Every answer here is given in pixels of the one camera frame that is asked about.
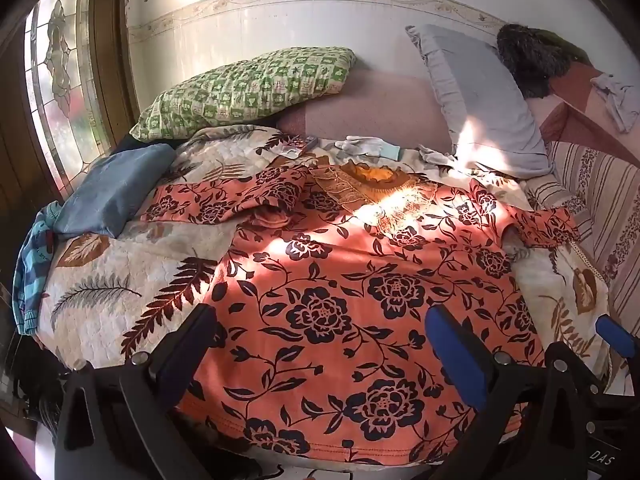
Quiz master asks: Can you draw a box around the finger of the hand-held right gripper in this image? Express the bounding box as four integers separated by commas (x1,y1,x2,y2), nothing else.
596,314,640,361

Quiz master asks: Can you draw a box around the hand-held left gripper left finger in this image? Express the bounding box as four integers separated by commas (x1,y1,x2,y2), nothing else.
54,304,221,480

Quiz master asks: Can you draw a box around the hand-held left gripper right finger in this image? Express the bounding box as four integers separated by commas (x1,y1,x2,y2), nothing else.
425,304,608,480

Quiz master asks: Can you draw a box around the orange floral shirt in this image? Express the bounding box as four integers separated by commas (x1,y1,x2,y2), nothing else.
141,162,581,466

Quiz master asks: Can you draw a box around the leaf print blanket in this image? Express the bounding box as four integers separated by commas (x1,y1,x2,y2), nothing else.
37,125,613,391

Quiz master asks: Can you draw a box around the brown striped bedding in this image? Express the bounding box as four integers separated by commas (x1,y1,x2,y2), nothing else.
522,140,640,391

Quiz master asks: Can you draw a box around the blue folded cloth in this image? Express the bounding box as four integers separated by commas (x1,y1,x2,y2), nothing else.
52,143,177,239

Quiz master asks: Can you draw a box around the dark cloth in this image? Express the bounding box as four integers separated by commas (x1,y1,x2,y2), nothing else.
10,340,66,426

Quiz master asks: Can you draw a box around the blue striped garment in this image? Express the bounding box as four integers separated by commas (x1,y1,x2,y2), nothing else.
12,201,61,336

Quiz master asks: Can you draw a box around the small foil packet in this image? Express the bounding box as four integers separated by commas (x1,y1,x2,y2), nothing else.
272,135,317,158

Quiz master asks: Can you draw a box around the maroon pink blanket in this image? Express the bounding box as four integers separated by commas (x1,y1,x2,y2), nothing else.
525,60,640,146

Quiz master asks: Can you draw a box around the white crumpled cloth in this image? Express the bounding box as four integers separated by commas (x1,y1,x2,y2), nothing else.
590,72,640,133

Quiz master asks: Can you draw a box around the green checked pillow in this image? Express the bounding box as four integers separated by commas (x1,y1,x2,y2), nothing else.
136,47,357,142

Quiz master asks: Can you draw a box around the pink bed sheet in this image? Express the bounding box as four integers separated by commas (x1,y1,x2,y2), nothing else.
275,67,453,148

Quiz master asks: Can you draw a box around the grey pillow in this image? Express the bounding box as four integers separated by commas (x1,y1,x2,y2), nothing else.
405,24,551,178

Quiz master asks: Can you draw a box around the dark furry cushion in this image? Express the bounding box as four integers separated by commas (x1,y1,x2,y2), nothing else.
496,23,591,99

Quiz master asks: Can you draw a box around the stained glass window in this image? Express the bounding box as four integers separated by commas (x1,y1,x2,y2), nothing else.
25,0,113,201

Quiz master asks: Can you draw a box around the wooden window frame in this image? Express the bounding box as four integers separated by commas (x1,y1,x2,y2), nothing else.
87,0,141,126

